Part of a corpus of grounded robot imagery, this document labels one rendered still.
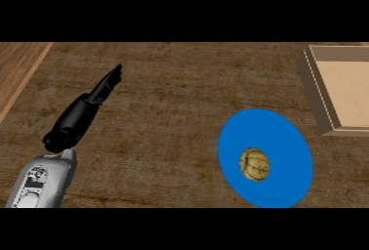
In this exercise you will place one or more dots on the blue plate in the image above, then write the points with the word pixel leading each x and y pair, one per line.
pixel 268 136

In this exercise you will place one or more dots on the cardboard box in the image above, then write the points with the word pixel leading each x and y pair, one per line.
pixel 342 88

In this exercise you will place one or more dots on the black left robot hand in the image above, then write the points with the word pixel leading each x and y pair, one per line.
pixel 76 117

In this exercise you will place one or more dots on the yellow lemon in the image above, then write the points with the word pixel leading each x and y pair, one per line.
pixel 253 164

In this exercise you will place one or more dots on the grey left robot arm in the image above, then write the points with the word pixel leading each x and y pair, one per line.
pixel 39 184

